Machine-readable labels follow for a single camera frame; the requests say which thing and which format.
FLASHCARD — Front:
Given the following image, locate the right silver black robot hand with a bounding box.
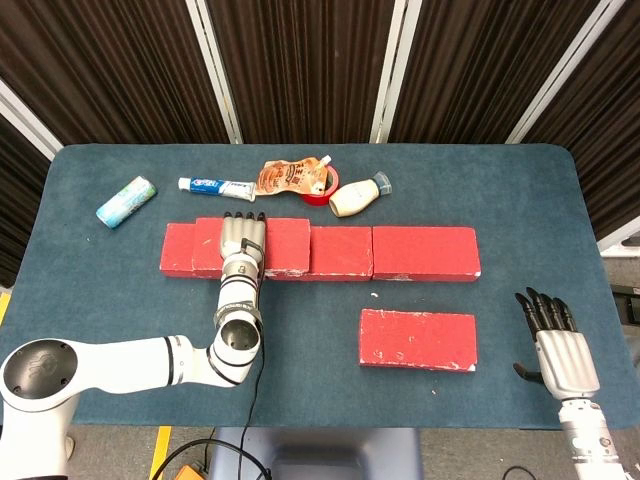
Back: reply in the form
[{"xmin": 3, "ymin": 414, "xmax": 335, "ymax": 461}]
[{"xmin": 513, "ymin": 286, "xmax": 601, "ymax": 401}]

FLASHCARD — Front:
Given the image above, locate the light blue green can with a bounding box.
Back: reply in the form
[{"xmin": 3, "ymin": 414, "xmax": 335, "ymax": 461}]
[{"xmin": 95, "ymin": 175, "xmax": 158, "ymax": 230}]

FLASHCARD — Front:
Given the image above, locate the white partition frame post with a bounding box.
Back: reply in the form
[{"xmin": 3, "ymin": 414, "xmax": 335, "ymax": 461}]
[
  {"xmin": 504, "ymin": 0, "xmax": 629, "ymax": 146},
  {"xmin": 184, "ymin": 0, "xmax": 245, "ymax": 146},
  {"xmin": 597, "ymin": 227, "xmax": 640, "ymax": 254},
  {"xmin": 369, "ymin": 0, "xmax": 424, "ymax": 145},
  {"xmin": 0, "ymin": 79, "xmax": 64, "ymax": 157}
]

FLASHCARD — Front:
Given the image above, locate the black device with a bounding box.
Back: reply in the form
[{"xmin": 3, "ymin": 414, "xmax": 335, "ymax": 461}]
[{"xmin": 612, "ymin": 283, "xmax": 640, "ymax": 326}]

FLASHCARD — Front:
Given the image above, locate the blue-grey felt table cover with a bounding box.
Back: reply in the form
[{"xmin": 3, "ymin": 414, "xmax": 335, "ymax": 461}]
[{"xmin": 0, "ymin": 143, "xmax": 640, "ymax": 431}]

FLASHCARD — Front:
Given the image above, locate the grey-blue robot pedestal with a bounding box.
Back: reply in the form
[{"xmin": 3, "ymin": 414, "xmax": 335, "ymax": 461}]
[{"xmin": 207, "ymin": 427, "xmax": 424, "ymax": 480}]

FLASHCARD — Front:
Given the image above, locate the white blue toothpaste tube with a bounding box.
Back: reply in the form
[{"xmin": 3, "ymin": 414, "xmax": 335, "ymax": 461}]
[{"xmin": 177, "ymin": 176, "xmax": 258, "ymax": 203}]

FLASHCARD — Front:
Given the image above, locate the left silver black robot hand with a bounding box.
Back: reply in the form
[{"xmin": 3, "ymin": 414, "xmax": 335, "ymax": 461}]
[{"xmin": 219, "ymin": 211, "xmax": 267, "ymax": 266}]

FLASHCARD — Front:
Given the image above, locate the orange spout pouch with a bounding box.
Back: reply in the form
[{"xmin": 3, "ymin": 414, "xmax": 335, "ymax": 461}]
[{"xmin": 255, "ymin": 155, "xmax": 333, "ymax": 199}]

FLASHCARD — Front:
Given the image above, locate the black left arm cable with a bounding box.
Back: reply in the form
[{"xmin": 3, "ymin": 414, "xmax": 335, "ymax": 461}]
[{"xmin": 149, "ymin": 237, "xmax": 274, "ymax": 480}]

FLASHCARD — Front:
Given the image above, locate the brown corrugated partition panel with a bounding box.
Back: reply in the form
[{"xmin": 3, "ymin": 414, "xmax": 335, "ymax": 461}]
[
  {"xmin": 207, "ymin": 0, "xmax": 396, "ymax": 146},
  {"xmin": 389, "ymin": 0, "xmax": 601, "ymax": 146},
  {"xmin": 522, "ymin": 0, "xmax": 640, "ymax": 241},
  {"xmin": 0, "ymin": 0, "xmax": 231, "ymax": 146},
  {"xmin": 0, "ymin": 112, "xmax": 51, "ymax": 289}
]

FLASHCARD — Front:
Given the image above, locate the red tape roll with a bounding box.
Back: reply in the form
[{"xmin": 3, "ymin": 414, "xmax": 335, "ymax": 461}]
[{"xmin": 299, "ymin": 164, "xmax": 341, "ymax": 207}]

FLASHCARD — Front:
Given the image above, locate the cream squeeze bottle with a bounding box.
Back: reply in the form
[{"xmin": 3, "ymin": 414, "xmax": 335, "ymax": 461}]
[{"xmin": 328, "ymin": 171, "xmax": 394, "ymax": 219}]

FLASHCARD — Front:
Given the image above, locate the red brick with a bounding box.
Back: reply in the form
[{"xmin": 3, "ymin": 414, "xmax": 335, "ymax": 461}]
[
  {"xmin": 371, "ymin": 225, "xmax": 483, "ymax": 283},
  {"xmin": 358, "ymin": 308, "xmax": 479, "ymax": 373},
  {"xmin": 299, "ymin": 225, "xmax": 375, "ymax": 282},
  {"xmin": 191, "ymin": 216, "xmax": 312, "ymax": 280},
  {"xmin": 159, "ymin": 222, "xmax": 221, "ymax": 280}
]

